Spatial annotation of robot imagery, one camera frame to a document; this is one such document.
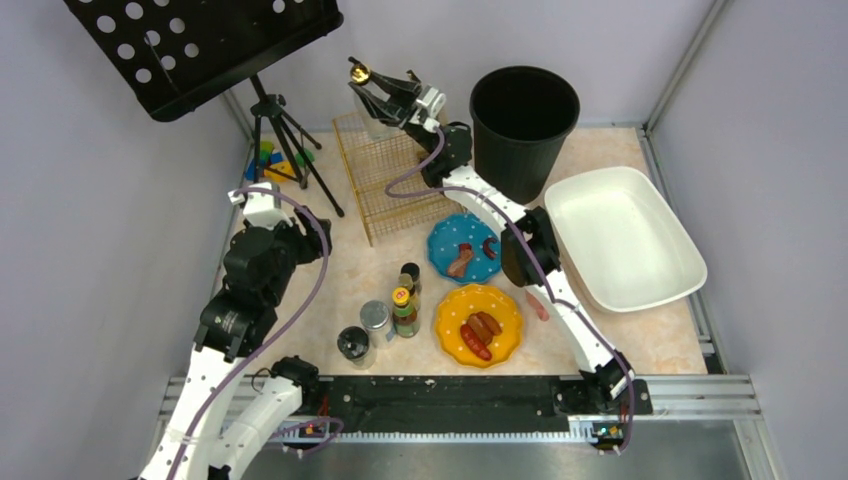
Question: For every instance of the brown sausage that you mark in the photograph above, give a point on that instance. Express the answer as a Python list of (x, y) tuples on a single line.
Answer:
[(491, 323), (480, 329)]

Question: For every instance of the aluminium frame rail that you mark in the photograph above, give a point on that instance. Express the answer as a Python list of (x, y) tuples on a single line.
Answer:
[(699, 398)]

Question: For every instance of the yellow dotted plate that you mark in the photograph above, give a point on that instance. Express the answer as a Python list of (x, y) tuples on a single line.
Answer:
[(454, 310)]

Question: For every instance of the yellow cap sauce bottle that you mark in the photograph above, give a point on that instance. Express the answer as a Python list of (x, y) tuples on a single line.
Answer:
[(405, 317)]

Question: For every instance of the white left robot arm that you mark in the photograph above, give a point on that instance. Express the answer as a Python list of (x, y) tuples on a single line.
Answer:
[(197, 443)]

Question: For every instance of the pink mug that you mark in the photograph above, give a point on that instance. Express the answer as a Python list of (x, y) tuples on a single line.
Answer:
[(537, 307)]

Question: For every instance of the brown sausage rear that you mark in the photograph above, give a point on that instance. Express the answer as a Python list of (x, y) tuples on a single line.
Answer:
[(491, 323)]

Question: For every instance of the black tripod stand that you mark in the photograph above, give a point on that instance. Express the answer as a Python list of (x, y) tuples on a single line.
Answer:
[(271, 107)]

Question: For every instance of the yellow toy block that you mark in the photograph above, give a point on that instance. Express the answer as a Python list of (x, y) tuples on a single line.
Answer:
[(280, 172)]

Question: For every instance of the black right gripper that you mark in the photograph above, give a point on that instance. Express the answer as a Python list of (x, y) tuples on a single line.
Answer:
[(403, 100)]

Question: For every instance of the silver lid shaker jar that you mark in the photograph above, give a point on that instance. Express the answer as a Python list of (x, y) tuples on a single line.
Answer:
[(376, 320)]

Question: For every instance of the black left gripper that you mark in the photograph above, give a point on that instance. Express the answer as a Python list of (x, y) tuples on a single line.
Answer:
[(313, 234)]

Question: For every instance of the blue dotted plate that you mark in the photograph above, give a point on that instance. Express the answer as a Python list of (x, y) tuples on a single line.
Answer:
[(442, 248)]

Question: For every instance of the black perforated music stand tray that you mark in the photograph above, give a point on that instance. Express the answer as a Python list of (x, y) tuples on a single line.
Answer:
[(178, 55)]

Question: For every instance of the red sausage front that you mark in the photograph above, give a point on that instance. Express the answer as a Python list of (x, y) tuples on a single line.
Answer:
[(475, 343)]

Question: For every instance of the brown sausage middle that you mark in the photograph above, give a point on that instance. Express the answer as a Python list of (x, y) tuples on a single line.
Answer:
[(480, 329)]

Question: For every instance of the black plastic trash bin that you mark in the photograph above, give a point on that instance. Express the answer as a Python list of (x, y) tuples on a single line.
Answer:
[(521, 116)]

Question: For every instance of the small yellow spice bottle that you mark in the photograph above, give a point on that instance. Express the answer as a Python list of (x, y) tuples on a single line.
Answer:
[(406, 281)]

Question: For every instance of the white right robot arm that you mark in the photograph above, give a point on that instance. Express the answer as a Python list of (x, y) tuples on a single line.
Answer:
[(530, 256)]

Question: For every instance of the blue toy block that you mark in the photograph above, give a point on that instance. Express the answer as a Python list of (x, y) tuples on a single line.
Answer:
[(249, 173)]

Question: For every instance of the curved dark sausage piece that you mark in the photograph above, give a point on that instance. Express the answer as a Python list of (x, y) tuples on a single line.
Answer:
[(488, 248)]

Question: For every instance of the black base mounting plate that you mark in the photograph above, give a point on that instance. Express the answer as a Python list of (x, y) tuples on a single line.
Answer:
[(466, 404)]

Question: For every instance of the black cap spice bottle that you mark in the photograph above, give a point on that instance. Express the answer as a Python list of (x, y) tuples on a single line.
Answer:
[(413, 270)]

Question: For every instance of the clear bottle gold pump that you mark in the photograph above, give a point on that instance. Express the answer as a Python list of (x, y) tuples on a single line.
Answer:
[(360, 75)]

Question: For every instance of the black lid grinder jar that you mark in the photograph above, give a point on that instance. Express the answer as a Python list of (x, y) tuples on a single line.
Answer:
[(354, 344)]

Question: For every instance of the lime green toy block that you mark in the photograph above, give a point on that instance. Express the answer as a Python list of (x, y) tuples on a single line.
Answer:
[(266, 149)]

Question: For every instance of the white plastic basin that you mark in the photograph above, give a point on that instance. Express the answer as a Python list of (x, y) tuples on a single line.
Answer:
[(627, 245)]

